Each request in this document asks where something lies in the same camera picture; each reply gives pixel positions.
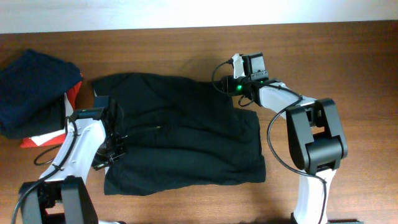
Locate black shorts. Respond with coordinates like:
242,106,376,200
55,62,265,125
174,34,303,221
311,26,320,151
92,73,266,196

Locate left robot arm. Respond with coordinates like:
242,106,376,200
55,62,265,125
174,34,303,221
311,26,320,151
11,96,126,224

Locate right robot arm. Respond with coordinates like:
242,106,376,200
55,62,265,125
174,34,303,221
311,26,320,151
214,52,348,224

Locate red and white folded garment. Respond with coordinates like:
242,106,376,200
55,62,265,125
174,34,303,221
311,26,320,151
20,81,82,148

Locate black folded garment in stack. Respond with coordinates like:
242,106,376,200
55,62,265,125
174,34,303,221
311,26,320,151
1,97,66,139

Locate navy folded garment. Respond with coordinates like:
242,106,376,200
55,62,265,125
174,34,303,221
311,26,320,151
1,50,82,130

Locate right black cable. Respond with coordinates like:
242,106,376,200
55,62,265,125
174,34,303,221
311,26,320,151
211,60,329,224

